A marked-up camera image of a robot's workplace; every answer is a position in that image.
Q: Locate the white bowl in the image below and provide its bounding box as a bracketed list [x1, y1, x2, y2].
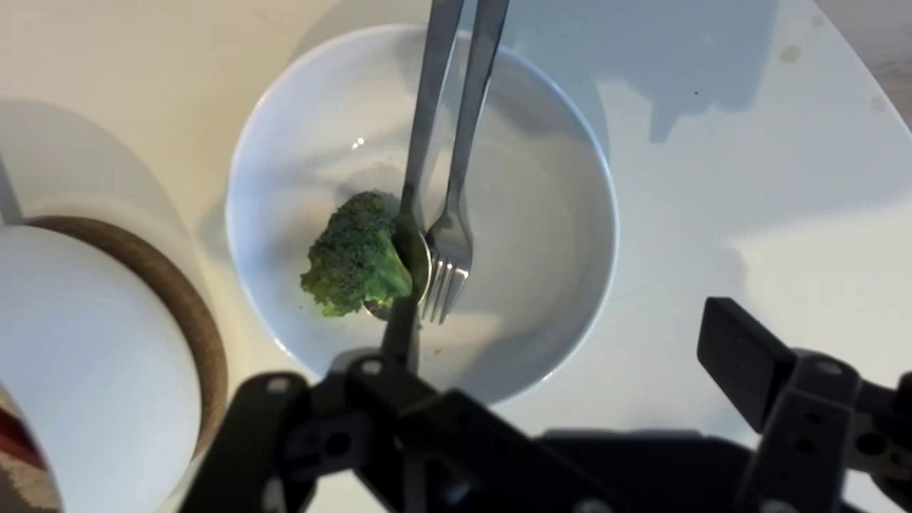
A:
[225, 24, 620, 407]

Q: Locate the white cup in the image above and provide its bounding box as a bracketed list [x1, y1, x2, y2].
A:
[0, 225, 202, 513]

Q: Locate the silver fork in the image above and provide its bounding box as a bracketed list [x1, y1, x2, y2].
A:
[420, 0, 511, 325]

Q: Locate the silver spoon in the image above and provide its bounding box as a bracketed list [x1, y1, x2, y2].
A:
[363, 0, 465, 321]

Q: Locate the round wooden coaster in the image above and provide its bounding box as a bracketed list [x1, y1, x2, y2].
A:
[26, 216, 229, 458]

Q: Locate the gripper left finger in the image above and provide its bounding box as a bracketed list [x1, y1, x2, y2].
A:
[178, 294, 621, 513]

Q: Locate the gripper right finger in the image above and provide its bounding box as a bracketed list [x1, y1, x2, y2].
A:
[697, 297, 912, 513]

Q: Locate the green broccoli floret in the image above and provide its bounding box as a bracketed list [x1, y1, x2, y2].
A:
[300, 190, 413, 318]

